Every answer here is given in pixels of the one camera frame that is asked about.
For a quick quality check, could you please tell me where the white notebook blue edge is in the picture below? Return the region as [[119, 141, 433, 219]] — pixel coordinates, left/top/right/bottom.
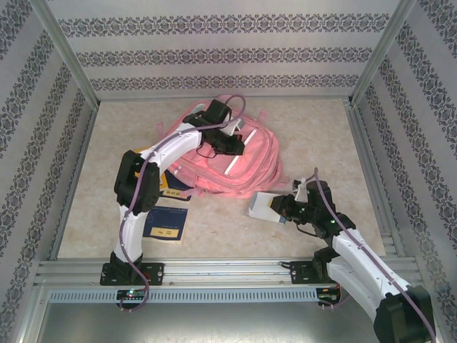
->
[[246, 191, 283, 223]]

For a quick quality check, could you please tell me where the pink backpack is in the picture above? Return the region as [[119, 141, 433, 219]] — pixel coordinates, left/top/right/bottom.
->
[[156, 94, 288, 198]]

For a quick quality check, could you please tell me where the dark blue book with drawing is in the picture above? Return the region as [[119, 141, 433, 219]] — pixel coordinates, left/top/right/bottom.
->
[[142, 206, 189, 247]]

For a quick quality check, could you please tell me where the right controller board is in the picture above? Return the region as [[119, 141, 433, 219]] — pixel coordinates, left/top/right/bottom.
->
[[316, 285, 343, 305]]

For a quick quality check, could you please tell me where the controller board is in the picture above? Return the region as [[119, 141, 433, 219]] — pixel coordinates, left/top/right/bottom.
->
[[316, 285, 343, 305], [116, 288, 146, 302]]

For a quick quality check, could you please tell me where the left controller board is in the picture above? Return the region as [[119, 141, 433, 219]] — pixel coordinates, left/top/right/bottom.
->
[[116, 288, 146, 302]]

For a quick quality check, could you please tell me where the thin black left gripper cable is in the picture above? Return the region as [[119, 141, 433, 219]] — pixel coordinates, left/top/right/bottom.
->
[[198, 142, 219, 160]]

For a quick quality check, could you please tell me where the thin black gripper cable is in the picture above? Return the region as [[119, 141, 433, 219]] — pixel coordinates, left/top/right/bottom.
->
[[295, 221, 322, 239], [198, 142, 219, 160]]

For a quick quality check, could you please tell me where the thin black right gripper cable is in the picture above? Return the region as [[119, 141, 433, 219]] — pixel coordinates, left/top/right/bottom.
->
[[295, 221, 322, 239]]

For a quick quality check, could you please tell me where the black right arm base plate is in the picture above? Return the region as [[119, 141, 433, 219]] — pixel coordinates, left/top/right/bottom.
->
[[289, 260, 353, 286]]

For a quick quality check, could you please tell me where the aluminium right floor rail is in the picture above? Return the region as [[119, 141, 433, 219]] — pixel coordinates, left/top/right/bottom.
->
[[343, 99, 407, 258]]

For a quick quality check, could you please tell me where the aluminium floor rail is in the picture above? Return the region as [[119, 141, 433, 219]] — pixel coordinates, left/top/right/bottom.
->
[[49, 103, 100, 261], [96, 93, 354, 103], [343, 99, 407, 258]]

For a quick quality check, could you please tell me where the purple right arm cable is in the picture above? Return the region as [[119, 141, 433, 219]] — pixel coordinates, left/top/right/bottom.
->
[[298, 167, 437, 343]]

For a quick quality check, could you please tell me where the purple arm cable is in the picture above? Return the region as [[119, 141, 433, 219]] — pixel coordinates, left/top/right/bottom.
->
[[298, 167, 437, 343], [119, 94, 248, 314]]

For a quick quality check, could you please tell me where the aluminium mounting rail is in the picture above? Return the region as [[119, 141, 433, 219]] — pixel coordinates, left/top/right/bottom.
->
[[35, 257, 418, 287]]

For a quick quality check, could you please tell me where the aluminium back floor rail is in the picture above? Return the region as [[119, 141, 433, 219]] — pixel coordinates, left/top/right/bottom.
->
[[96, 93, 354, 103]]

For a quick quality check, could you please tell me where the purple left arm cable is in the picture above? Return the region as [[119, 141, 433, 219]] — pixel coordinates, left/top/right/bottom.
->
[[119, 94, 248, 314]]

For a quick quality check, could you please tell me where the grey slotted cable duct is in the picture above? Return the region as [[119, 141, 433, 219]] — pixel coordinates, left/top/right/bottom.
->
[[48, 287, 318, 304]]

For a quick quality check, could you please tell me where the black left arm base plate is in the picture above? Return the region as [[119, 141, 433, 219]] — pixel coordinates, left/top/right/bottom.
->
[[101, 262, 165, 287]]

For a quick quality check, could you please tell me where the aluminium left floor rail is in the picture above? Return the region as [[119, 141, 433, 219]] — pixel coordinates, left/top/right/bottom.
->
[[49, 103, 100, 261]]

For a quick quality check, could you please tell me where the aluminium right frame post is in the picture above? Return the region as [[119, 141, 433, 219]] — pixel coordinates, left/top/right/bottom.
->
[[349, 0, 418, 106]]

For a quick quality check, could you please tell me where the aluminium frame post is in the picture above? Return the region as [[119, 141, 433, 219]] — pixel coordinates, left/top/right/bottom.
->
[[28, 0, 100, 108], [349, 0, 418, 106]]

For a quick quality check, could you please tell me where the aluminium left frame post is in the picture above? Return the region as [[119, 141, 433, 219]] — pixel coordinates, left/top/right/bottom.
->
[[28, 0, 100, 108]]

